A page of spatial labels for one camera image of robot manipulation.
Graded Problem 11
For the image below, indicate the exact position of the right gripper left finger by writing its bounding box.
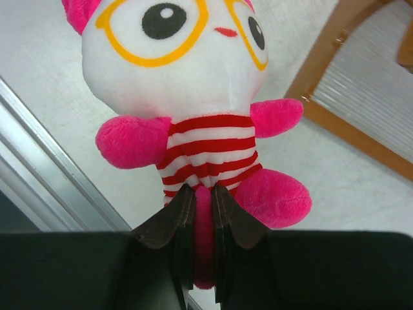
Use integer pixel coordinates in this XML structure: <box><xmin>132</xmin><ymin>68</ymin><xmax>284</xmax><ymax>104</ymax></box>
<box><xmin>132</xmin><ymin>185</ymin><xmax>196</xmax><ymax>307</ymax></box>

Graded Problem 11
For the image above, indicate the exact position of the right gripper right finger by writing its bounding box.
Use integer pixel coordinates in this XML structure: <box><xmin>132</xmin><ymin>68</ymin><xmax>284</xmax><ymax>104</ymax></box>
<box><xmin>212</xmin><ymin>185</ymin><xmax>269</xmax><ymax>306</ymax></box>

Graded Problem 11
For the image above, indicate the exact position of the wooden toy shelf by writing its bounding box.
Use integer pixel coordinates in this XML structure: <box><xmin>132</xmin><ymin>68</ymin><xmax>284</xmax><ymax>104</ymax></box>
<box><xmin>287</xmin><ymin>1</ymin><xmax>412</xmax><ymax>180</ymax></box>

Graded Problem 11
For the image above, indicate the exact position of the aluminium table edge rail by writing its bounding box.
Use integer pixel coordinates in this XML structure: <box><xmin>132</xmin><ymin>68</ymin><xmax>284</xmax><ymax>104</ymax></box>
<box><xmin>1</xmin><ymin>81</ymin><xmax>130</xmax><ymax>231</ymax></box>

